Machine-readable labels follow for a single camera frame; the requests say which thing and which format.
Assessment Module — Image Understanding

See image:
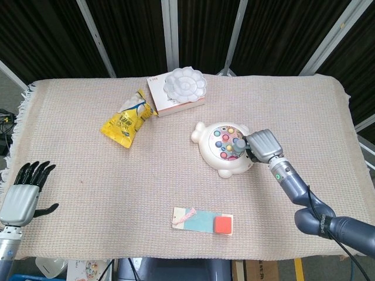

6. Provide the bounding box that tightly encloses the brown cardboard box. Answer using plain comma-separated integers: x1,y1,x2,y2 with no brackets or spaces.
233,259,279,281

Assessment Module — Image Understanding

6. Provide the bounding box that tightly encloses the white plastic appliance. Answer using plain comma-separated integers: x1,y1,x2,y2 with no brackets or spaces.
35,257,69,279

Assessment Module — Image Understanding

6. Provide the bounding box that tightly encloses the blue plastic bin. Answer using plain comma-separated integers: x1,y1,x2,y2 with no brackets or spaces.
8,273,39,281

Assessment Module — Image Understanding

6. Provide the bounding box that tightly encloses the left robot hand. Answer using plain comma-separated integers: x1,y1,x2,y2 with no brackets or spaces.
0,160,59,228

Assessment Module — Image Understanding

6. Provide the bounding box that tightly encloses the white flower-shaped paint palette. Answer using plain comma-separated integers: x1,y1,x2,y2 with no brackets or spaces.
162,67,208,104

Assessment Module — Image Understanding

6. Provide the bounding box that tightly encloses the orange-red cube block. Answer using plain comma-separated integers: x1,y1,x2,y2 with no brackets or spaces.
213,215,233,235

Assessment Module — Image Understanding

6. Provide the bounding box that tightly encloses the white box with pink edge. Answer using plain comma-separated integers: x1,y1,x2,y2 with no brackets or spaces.
146,74,206,118

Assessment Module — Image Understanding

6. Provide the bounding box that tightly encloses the blue card with red eraser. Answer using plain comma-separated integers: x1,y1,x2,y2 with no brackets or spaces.
171,207,234,237

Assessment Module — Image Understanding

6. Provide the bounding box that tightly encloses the teal object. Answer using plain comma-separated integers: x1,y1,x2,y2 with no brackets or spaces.
232,137,247,156

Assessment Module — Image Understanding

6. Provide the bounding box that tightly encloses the beige woven tablecloth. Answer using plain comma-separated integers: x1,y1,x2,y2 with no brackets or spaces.
1,73,371,261

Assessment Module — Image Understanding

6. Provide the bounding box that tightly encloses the white printed toy box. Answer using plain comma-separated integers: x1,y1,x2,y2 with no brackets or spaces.
66,259,114,281

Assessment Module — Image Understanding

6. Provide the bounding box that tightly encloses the white frame post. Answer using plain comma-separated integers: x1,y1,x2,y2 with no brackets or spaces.
300,0,370,76
0,60,29,91
218,0,250,76
354,115,375,135
161,0,179,71
76,0,117,78

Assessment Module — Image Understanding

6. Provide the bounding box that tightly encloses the black cable bundle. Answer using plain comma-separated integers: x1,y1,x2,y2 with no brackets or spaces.
0,108,15,156

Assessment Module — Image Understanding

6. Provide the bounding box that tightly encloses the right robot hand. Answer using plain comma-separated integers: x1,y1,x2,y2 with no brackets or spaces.
242,128,284,165

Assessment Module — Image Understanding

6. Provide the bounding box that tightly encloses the pink string tassel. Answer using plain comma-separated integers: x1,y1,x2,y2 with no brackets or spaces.
172,207,197,226

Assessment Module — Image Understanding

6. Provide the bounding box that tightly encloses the black pleated curtain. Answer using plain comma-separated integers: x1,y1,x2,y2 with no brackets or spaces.
0,0,375,138

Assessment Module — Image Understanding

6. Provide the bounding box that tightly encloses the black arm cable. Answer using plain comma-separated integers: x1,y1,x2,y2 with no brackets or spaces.
306,184,371,281

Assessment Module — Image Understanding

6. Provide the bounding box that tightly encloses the yellow snack bag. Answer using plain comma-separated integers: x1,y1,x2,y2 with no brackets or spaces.
100,89,158,150

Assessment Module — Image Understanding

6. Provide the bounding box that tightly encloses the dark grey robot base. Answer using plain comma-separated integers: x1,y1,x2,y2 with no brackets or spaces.
117,257,232,281

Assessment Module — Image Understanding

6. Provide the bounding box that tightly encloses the white animal-shaped pop-button toy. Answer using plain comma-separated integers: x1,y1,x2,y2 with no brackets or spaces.
190,121,255,179

